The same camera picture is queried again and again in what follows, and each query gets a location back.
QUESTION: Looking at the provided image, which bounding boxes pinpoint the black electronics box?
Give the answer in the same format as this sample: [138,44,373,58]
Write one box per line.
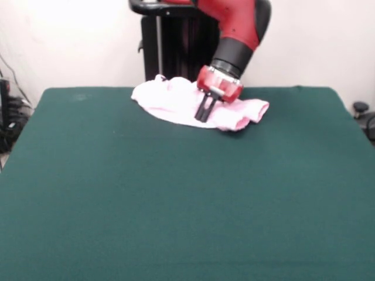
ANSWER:
[0,78,11,131]

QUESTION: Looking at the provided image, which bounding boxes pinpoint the black office chair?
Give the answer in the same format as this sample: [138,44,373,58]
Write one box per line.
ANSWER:
[352,101,375,147]

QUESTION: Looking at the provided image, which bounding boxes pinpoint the pink child's pants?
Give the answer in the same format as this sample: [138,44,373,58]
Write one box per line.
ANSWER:
[131,74,271,132]

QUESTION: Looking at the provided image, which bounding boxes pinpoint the black robot pedestal with handle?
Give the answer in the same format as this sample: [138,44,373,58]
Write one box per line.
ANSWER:
[128,0,221,83]

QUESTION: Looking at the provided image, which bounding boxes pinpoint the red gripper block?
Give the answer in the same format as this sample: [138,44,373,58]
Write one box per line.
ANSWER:
[194,65,245,122]

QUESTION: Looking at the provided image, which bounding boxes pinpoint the black bag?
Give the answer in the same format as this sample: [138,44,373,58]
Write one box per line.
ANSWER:
[0,120,23,153]

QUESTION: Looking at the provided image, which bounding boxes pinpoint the grey wall cable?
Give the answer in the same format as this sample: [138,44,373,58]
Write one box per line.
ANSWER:
[0,54,32,103]

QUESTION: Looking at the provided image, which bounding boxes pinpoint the dark green table cloth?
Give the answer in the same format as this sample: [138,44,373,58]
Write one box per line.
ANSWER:
[0,85,375,281]

